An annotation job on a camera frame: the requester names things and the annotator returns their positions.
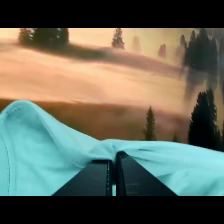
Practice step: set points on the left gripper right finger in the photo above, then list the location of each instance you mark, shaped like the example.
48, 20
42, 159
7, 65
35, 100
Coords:
140, 178

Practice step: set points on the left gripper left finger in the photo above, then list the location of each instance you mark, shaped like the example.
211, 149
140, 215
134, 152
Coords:
88, 180

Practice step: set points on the light green T-shirt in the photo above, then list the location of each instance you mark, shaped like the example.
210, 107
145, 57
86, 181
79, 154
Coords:
36, 160

